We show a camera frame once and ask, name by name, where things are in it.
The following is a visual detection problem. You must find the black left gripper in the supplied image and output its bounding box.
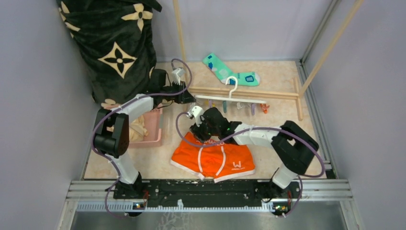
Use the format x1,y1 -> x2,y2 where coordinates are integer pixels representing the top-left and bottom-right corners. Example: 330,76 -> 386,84
160,80 -> 196,104

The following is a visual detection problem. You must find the orange underwear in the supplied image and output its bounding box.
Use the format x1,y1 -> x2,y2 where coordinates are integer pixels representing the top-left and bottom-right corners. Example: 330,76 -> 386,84
170,140 -> 256,183

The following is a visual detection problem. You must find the wooden drying rack frame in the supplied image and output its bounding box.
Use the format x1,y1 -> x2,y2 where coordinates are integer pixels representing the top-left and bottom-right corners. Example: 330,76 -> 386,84
171,0 -> 365,122

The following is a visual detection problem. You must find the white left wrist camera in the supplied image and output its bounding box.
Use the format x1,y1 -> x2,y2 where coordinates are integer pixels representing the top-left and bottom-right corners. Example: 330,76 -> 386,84
171,68 -> 185,85

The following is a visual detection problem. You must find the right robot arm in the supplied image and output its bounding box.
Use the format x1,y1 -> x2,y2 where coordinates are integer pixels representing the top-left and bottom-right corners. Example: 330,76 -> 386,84
186,106 -> 319,197

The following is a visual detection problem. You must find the white multi-clip hanger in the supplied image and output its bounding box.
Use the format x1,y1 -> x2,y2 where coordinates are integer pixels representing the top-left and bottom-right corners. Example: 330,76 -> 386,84
194,76 -> 267,104

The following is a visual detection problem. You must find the green blue patterned sock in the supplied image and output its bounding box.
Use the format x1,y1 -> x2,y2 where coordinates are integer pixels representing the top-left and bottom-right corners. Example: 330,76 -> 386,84
202,53 -> 260,87

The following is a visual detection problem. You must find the beige cloth in basket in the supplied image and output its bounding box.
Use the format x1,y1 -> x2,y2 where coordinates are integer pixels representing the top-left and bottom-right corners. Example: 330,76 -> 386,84
129,115 -> 148,142

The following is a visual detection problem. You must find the pink plastic basket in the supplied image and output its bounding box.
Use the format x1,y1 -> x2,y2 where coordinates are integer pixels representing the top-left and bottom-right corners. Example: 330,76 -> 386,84
128,108 -> 163,149

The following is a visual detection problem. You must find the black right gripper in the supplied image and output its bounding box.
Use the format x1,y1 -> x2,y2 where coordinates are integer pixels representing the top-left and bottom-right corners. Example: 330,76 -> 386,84
190,115 -> 220,143

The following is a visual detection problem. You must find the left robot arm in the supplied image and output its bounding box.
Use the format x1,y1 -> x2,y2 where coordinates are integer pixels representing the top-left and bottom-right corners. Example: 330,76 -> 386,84
91,69 -> 196,198

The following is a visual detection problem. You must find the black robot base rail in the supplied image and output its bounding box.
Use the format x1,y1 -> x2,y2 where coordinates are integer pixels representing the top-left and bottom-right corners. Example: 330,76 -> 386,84
113,179 -> 300,208

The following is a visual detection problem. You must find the black floral blanket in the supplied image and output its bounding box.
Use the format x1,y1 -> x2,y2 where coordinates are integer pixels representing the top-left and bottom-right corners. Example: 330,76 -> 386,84
57,0 -> 162,106

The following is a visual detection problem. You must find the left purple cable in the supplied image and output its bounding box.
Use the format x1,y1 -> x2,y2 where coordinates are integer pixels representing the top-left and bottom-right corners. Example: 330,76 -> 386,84
90,58 -> 193,219

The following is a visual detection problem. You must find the teal clothes peg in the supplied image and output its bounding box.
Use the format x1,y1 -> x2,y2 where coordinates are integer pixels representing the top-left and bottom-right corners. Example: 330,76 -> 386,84
222,101 -> 227,114

